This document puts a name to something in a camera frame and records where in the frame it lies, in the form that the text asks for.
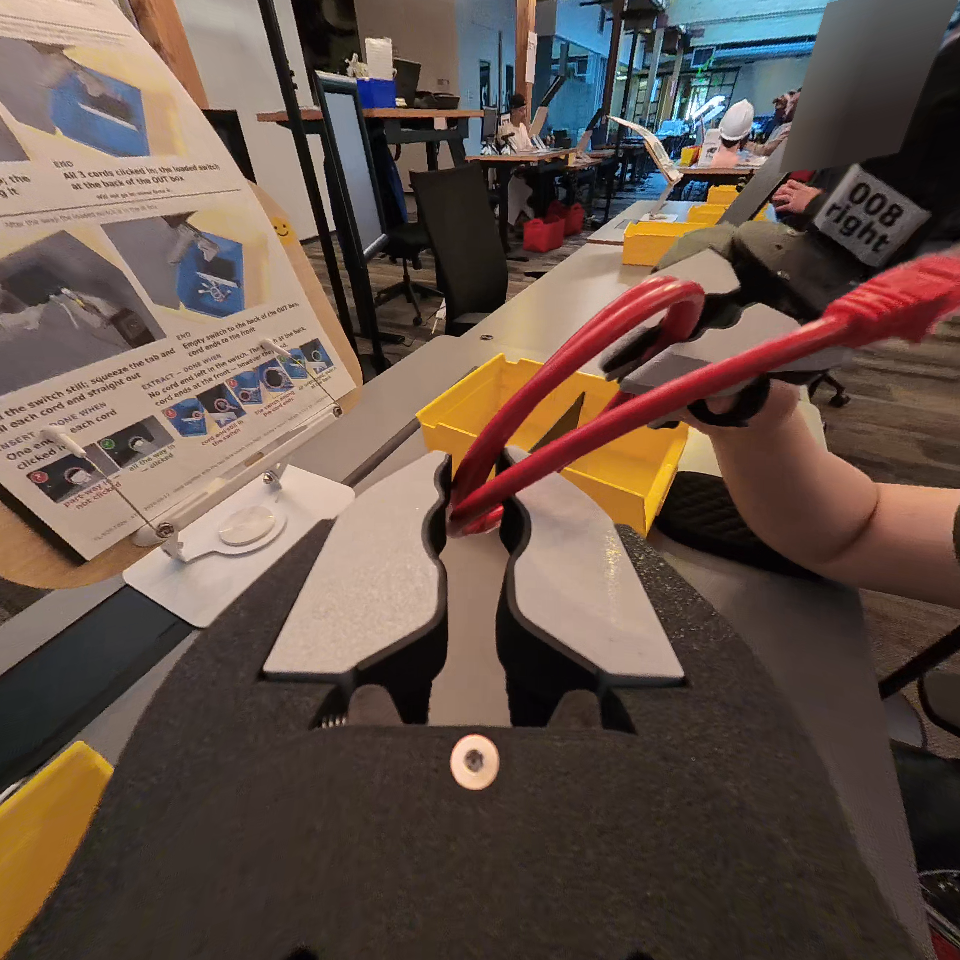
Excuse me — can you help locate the black textured armrest pad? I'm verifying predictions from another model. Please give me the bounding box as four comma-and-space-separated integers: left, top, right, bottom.
656, 471, 819, 579

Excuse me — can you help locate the black metal pole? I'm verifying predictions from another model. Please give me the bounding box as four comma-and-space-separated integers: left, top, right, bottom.
257, 0, 391, 376

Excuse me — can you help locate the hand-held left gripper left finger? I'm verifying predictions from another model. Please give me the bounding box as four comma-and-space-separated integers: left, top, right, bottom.
262, 451, 453, 725

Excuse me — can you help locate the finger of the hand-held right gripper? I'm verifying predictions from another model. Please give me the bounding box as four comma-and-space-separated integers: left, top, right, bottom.
618, 313, 850, 430
600, 249, 745, 381

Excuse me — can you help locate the printed instruction sheet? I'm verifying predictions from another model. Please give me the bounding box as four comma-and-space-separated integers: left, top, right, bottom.
0, 0, 357, 562

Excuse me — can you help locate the white sheet on stand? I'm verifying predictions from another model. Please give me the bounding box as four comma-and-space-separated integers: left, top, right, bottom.
607, 114, 685, 187

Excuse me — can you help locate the grey standing panel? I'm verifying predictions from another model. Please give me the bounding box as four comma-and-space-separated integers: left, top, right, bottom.
315, 71, 391, 260

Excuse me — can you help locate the black bin divider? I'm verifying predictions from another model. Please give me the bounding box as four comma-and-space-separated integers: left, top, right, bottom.
536, 391, 588, 453

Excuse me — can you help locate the person's right hand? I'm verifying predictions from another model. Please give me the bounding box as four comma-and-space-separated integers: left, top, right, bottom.
686, 381, 828, 483

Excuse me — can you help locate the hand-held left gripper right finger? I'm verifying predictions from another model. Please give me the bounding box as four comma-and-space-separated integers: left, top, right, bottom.
497, 447, 687, 702

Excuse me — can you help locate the black framed panel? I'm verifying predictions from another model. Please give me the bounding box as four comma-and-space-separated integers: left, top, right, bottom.
202, 108, 258, 183

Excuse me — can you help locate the wooden standing desk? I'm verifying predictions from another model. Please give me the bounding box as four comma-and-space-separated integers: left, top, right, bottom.
257, 107, 485, 177

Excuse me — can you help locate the wooden post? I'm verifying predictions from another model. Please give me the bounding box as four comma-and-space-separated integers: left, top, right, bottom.
127, 0, 211, 110

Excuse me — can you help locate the black office chair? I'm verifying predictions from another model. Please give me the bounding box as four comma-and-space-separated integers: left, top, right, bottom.
408, 161, 513, 336
372, 221, 445, 327

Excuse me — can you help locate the black flat panel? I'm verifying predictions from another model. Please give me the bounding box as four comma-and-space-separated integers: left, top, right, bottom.
0, 585, 196, 789

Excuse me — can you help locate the red ethernet cable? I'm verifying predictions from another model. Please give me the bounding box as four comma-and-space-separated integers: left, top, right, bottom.
447, 253, 960, 540

